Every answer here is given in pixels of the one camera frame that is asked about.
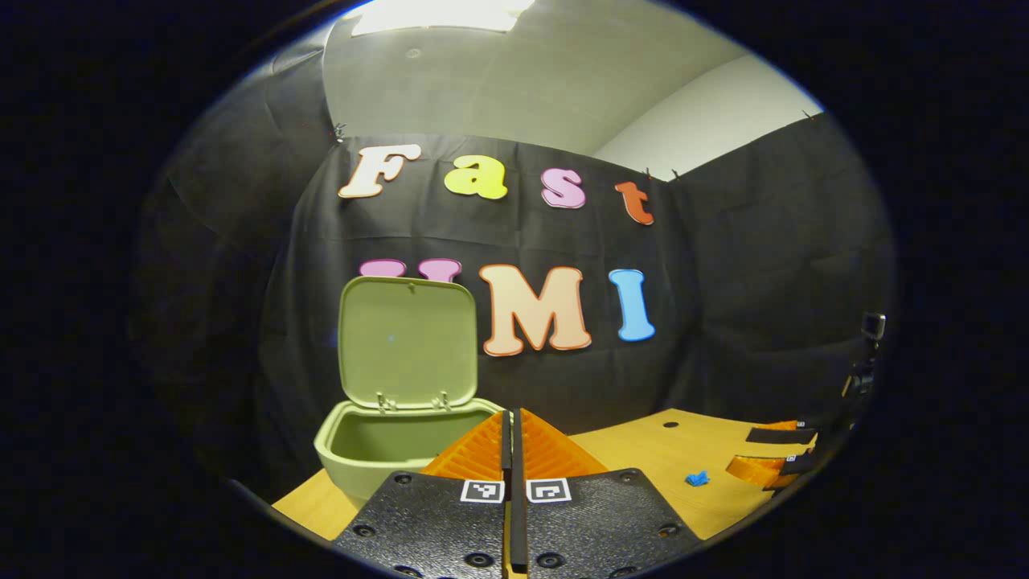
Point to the ceiling light panel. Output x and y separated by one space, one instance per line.
438 14

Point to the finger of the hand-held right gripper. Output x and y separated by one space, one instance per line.
764 470
780 435

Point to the wooden desktop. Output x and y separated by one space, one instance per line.
667 458

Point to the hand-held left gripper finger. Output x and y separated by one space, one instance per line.
507 458
517 482

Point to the green desktop garbage bin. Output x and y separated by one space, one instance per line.
406 346

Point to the blue paper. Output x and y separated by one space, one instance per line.
697 479

